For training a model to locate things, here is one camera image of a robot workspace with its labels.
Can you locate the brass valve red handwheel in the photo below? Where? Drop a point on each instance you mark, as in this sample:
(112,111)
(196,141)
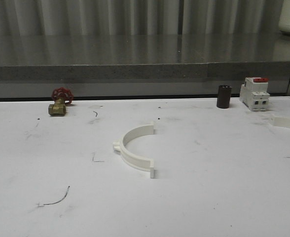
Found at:
(61,97)

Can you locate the white half-ring pipe clamp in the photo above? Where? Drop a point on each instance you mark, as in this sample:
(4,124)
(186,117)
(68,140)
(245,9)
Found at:
(135,159)

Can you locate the grey stone counter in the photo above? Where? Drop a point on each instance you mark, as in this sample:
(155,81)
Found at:
(141,66)

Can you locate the dark brown cylinder coupling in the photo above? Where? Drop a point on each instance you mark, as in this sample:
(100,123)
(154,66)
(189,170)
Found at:
(223,96)

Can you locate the white circuit breaker red switch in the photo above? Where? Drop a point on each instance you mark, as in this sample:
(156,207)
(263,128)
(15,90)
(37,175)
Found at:
(254,93)

